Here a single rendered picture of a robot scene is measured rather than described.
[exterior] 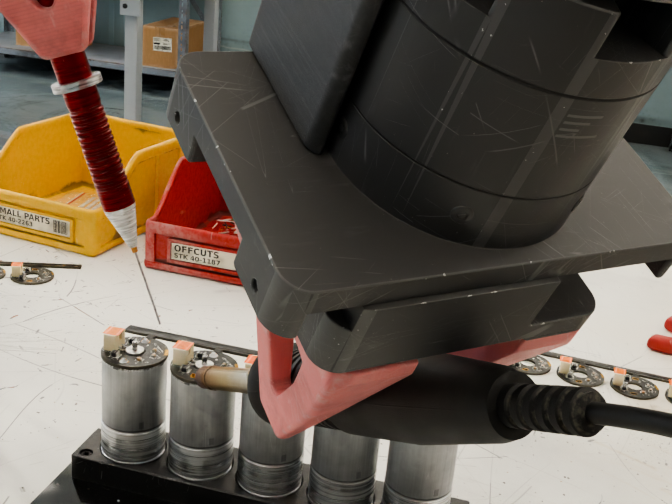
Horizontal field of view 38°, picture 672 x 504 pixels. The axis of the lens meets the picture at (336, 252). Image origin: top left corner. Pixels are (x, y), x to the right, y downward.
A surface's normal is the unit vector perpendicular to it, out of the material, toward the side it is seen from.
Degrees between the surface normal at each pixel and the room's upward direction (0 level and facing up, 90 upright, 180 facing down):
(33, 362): 0
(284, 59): 90
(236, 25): 90
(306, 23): 90
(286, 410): 99
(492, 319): 118
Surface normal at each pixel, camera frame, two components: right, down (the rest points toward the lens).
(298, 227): 0.31, -0.66
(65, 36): 0.13, 0.50
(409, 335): 0.40, 0.74
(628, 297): 0.08, -0.93
